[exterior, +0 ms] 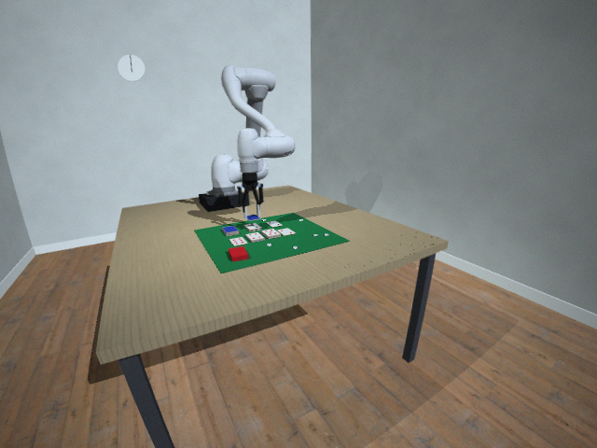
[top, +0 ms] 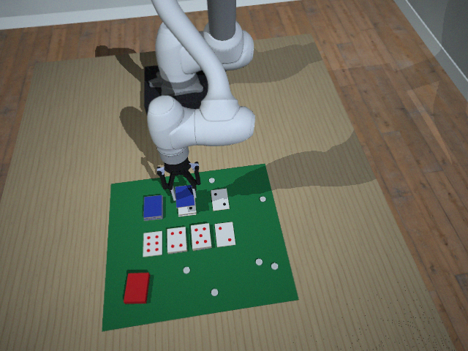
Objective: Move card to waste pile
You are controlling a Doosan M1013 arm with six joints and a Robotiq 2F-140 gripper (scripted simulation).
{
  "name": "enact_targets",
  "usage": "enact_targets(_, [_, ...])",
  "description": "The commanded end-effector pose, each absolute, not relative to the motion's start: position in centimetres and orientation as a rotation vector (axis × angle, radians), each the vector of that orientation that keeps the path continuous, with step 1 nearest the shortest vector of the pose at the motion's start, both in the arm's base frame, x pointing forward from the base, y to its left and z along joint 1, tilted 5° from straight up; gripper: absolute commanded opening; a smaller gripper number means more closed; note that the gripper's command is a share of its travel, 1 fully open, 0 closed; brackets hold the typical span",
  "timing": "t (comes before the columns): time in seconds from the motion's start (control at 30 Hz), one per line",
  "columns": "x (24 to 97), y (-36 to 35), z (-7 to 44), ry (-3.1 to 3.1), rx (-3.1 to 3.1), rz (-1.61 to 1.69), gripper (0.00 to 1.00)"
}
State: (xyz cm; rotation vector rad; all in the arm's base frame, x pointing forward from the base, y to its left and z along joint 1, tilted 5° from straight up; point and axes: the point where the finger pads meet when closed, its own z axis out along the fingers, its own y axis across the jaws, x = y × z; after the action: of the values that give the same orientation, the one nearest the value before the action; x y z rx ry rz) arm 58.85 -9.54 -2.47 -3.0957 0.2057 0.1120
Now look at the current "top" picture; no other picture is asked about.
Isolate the red card stack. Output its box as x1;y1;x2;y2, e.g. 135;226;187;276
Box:
124;273;150;304

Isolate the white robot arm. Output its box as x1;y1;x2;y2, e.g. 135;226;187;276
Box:
147;0;255;165

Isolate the green felt card mat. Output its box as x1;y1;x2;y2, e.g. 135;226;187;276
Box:
102;164;298;331

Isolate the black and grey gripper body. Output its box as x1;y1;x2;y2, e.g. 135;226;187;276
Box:
164;157;191;176

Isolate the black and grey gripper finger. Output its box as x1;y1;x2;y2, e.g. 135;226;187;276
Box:
180;162;200;198
157;167;176;200

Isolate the blue rectangular card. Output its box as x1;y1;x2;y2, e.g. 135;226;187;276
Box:
175;185;195;208
143;195;162;219

